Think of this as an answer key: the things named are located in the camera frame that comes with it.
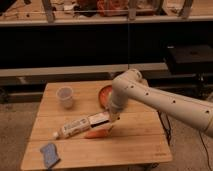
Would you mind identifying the orange bowl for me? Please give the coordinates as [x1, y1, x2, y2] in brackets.
[98, 85, 112, 109]

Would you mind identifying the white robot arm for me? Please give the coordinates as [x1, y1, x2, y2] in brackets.
[107, 69, 213, 138]

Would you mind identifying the long metal shelf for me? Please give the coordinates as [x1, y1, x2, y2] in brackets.
[0, 62, 167, 85]

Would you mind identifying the white ceramic cup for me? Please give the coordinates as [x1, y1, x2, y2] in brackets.
[56, 86, 73, 109]

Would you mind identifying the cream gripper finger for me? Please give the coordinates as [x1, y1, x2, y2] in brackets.
[109, 113, 120, 122]

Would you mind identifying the white glue bottle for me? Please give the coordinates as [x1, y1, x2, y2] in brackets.
[53, 118, 90, 139]

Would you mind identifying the orange carrot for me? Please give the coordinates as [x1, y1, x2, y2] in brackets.
[84, 126, 112, 139]

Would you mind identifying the blue sponge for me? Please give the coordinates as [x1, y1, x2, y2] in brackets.
[40, 143, 60, 169]

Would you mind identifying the black and white eraser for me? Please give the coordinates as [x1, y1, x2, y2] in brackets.
[88, 112, 109, 128]

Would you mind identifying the wooden folding table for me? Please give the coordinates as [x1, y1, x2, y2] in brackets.
[21, 81, 172, 171]

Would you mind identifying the black box on shelf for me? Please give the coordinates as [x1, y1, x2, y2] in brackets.
[165, 45, 213, 74]

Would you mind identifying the black cable on floor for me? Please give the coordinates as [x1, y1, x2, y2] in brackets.
[157, 111, 174, 146]

